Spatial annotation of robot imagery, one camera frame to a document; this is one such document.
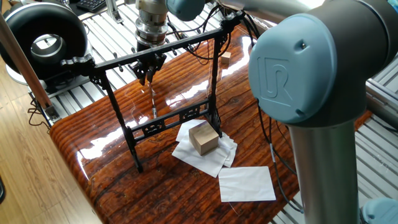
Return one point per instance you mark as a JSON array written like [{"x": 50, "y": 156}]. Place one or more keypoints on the aluminium profile post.
[{"x": 25, "y": 68}]

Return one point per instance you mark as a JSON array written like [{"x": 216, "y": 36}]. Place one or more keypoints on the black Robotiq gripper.
[{"x": 149, "y": 59}]

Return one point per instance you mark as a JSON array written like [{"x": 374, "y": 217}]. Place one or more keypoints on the black keyboard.
[{"x": 90, "y": 4}]

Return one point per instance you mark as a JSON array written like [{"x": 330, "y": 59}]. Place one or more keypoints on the large wooden block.
[{"x": 203, "y": 138}]

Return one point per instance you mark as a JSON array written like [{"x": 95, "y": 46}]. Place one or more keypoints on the wood grain table mat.
[{"x": 236, "y": 124}]

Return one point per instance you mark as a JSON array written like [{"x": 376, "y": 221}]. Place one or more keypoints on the single white paper sheet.
[{"x": 245, "y": 184}]

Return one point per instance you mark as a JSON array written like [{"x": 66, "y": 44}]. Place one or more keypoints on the black ornate pen rack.
[{"x": 214, "y": 77}]

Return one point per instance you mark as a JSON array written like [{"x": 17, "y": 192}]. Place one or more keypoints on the small wooden cube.
[{"x": 226, "y": 58}]

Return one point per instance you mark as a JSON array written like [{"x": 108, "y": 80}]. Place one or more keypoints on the small aluminium bracket stand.
[{"x": 113, "y": 12}]

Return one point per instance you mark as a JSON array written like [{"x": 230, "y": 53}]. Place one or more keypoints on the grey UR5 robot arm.
[{"x": 311, "y": 77}]

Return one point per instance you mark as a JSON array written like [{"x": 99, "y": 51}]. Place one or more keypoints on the thin metal utensil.
[{"x": 153, "y": 102}]

